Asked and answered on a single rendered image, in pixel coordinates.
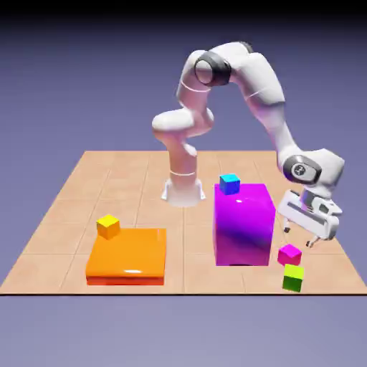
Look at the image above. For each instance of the small magenta cube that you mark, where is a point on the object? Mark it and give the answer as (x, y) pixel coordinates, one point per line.
(289, 254)

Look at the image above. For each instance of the large orange box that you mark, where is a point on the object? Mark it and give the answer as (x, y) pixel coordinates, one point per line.
(126, 255)

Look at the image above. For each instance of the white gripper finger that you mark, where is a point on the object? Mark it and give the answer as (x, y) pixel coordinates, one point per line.
(313, 241)
(286, 225)

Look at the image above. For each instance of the small yellow cube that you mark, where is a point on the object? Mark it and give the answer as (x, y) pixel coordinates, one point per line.
(107, 226)

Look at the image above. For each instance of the large magenta box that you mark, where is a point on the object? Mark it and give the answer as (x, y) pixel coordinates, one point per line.
(243, 223)

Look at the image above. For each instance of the small green cube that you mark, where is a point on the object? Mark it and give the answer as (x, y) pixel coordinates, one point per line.
(293, 277)

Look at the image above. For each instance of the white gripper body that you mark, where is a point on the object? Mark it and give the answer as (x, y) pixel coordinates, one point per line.
(304, 219)

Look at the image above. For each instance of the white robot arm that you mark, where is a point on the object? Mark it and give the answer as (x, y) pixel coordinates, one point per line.
(259, 86)

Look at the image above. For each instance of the small blue cube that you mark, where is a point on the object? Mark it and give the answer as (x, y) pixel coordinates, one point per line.
(229, 183)

